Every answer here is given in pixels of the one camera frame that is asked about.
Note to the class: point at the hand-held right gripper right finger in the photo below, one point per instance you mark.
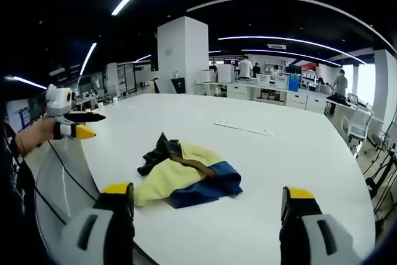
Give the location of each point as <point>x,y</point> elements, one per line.
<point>313,237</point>

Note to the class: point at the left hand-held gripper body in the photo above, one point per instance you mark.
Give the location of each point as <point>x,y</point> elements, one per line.
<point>60,100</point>

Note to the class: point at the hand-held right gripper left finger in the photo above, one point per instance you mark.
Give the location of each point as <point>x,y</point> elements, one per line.
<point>93,234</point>

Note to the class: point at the yellow blue black garment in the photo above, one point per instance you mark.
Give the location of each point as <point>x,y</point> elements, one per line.
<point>186,178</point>

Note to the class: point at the person's left hand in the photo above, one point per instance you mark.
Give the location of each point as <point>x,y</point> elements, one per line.
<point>40,133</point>

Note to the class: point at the short ceiling light strip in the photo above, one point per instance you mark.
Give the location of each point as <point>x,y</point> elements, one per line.
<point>87,59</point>

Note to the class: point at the person's dark printed clothing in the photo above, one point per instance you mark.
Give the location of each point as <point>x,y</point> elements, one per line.
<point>14,178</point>

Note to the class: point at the black tripod stand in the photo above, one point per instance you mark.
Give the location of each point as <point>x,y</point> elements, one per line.
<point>383,172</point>

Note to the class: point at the white square column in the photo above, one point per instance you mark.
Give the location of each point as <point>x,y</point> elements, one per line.
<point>183,57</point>

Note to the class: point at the white mesh office chair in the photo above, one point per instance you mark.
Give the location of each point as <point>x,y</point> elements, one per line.
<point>359,123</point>

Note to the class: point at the white strip on table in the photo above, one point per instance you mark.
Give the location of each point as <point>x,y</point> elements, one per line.
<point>245,129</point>

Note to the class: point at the dark cloth on desk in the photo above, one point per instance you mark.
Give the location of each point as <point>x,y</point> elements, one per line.
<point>338,100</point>

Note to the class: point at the white cabinet row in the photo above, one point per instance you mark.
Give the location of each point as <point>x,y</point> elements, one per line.
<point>273,96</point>

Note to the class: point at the white box appliance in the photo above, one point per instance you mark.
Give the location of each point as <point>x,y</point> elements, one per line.
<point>225,73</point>

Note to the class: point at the blue storage box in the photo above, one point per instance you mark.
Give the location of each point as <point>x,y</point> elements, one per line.
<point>293,84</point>

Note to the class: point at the curved ceiling light strip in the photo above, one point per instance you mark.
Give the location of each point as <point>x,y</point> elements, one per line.
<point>294,41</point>

